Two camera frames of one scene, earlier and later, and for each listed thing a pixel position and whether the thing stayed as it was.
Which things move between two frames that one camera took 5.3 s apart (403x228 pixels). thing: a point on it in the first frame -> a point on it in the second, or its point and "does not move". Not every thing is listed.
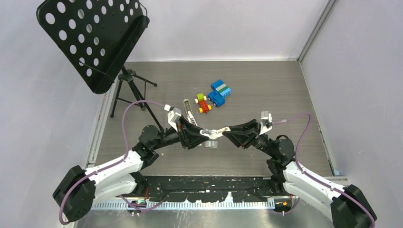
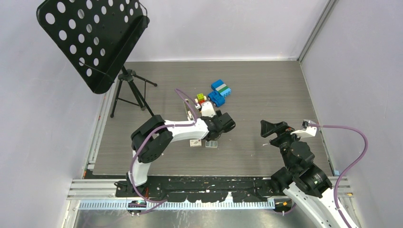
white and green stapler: x=190 y=115 does not move
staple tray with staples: x=211 y=144 does not move
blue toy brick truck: x=221 y=90 does not move
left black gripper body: x=184 y=137 -> x=217 y=115
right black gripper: x=241 y=137 -> x=267 y=128
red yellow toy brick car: x=201 y=99 does not move
